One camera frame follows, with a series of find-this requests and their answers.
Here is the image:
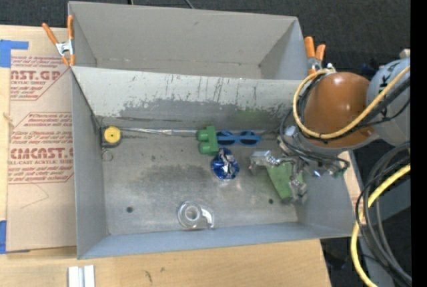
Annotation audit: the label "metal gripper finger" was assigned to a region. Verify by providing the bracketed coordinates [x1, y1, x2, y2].
[287, 178, 308, 205]
[248, 150, 282, 176]

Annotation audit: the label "green block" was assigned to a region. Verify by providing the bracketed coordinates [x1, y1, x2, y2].
[265, 160, 304, 202]

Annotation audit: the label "blue sunglasses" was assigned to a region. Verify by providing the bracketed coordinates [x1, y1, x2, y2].
[216, 130, 263, 148]

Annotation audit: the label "blue and silver crumpled wrapper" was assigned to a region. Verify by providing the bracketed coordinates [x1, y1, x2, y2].
[209, 147, 241, 182]

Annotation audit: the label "green toy brick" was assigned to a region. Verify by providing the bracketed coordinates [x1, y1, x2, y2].
[195, 125, 220, 156]

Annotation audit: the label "clear plastic tape dispenser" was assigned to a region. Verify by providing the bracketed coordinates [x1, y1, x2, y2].
[176, 200, 216, 231]

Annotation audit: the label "grey metal bin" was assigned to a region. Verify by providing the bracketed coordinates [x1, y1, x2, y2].
[66, 1, 358, 260]

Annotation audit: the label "brown cardboard board red print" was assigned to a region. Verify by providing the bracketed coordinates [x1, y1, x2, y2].
[0, 24, 78, 255]

